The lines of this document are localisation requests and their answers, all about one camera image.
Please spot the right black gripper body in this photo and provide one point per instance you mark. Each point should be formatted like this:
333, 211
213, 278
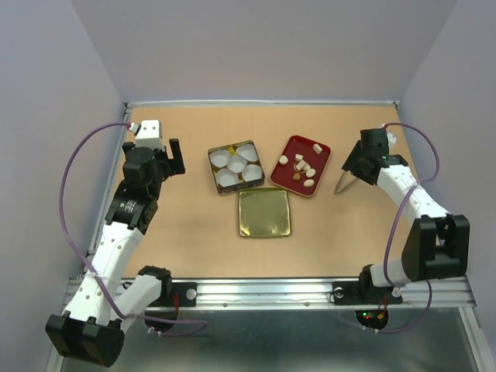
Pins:
354, 163

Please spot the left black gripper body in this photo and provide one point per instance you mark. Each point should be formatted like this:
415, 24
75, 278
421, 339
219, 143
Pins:
163, 166

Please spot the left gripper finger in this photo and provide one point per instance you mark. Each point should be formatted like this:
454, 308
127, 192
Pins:
127, 149
176, 163

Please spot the metal tongs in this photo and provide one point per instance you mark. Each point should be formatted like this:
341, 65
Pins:
343, 183

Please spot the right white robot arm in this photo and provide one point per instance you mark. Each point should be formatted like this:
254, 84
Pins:
437, 245

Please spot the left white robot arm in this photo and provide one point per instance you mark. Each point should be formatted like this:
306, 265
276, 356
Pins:
93, 325

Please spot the square chocolate tin box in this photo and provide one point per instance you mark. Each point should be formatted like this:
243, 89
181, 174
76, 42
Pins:
242, 184

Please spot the white cylinder chocolate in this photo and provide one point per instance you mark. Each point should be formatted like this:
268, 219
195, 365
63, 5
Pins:
302, 166

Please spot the white swirl oval chocolate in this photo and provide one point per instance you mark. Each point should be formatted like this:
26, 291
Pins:
309, 183

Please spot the white paper cup back-left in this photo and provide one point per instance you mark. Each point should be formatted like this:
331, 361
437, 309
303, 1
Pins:
219, 158

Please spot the white paper cup front-left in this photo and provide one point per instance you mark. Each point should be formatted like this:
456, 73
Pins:
226, 178

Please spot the white paper cup centre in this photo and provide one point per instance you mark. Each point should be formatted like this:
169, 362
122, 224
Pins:
236, 164

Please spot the red lacquer tray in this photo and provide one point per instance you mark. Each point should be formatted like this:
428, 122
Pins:
282, 175

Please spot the white paper cup back-right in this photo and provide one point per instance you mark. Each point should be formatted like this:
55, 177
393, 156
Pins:
248, 152

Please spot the white paper cup front-right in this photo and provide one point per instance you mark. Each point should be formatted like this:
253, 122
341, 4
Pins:
252, 172

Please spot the gold tin lid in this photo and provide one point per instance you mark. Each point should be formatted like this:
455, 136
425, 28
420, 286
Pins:
264, 213

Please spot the small electronics board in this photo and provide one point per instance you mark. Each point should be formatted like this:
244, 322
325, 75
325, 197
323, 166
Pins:
372, 319

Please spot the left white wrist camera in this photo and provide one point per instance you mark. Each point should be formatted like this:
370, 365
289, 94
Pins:
150, 135

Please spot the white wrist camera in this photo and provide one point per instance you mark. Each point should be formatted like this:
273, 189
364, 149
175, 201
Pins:
150, 135
391, 137

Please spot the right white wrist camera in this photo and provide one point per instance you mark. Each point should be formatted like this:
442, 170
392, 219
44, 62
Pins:
391, 137

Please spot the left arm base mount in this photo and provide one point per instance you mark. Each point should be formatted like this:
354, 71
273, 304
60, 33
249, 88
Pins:
172, 293

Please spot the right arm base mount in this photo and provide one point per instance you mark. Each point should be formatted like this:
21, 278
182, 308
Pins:
362, 291

